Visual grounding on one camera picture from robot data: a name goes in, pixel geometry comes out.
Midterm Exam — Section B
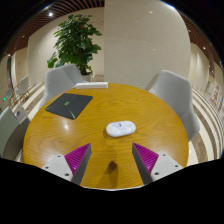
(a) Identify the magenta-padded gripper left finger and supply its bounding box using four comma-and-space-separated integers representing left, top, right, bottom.
41, 143, 92, 186

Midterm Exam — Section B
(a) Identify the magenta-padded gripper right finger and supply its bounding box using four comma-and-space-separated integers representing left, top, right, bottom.
131, 142, 184, 186

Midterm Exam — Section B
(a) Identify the white printed computer mouse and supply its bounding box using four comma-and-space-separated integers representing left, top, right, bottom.
105, 120, 137, 138

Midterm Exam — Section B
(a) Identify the black green-striped mouse pad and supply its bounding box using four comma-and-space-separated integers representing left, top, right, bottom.
45, 92, 94, 120

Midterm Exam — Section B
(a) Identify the grey floor-standing kiosk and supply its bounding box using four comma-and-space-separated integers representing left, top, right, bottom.
0, 106, 31, 161

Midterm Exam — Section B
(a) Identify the light grey shell chair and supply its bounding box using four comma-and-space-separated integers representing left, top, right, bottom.
144, 69, 201, 143
38, 63, 88, 109

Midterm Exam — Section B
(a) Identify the white power strip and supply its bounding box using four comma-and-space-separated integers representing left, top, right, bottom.
74, 81, 109, 90

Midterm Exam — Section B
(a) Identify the colourful standing poster board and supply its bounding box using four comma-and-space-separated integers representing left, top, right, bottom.
204, 79, 223, 108

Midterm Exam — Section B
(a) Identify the small white wooden-legged chair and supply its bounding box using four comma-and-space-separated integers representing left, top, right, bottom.
14, 75, 30, 101

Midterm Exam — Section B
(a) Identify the white plant pot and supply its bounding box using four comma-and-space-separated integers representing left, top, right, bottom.
81, 71, 95, 83

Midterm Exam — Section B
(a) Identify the large green leafy plant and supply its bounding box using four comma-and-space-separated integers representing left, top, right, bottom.
46, 13, 103, 76

